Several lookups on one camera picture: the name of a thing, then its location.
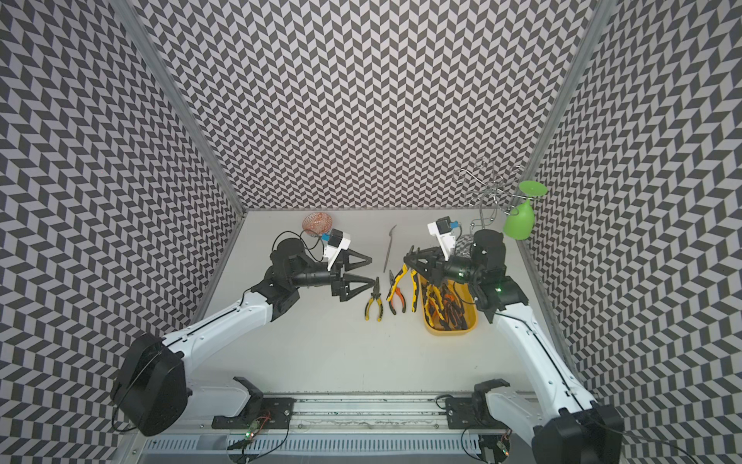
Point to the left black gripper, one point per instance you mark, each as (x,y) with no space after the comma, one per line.
(340,286)

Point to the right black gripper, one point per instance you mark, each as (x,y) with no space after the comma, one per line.
(435,264)

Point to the yellow black pliers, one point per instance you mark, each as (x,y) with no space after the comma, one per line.
(375,299)
(415,284)

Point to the orange long nose pliers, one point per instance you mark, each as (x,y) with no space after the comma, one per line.
(395,297)

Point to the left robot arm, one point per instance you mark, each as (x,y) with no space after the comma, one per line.
(152,387)

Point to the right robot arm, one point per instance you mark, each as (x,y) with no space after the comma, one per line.
(566,424)

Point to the yellow combination pliers in box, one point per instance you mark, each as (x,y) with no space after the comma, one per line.
(432,306)

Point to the yellow plastic storage box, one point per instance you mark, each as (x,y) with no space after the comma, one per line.
(462,292)

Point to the orange cutter pliers in box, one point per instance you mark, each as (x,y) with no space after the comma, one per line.
(453,312)

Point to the silver metal fork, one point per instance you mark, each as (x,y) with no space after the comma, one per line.
(388,249)

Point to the orange patterned small bowl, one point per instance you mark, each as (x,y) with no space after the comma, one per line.
(318,223)

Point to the green plastic goblet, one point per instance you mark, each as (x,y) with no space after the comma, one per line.
(521,219)

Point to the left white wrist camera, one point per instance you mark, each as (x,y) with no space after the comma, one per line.
(335,241)

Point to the chrome wire cup stand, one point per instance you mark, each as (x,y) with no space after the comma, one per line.
(494,194)

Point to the aluminium front rail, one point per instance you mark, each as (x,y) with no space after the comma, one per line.
(371,406)

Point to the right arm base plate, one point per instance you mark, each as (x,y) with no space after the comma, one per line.
(472,411)

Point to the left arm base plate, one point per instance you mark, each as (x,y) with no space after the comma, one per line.
(277,411)

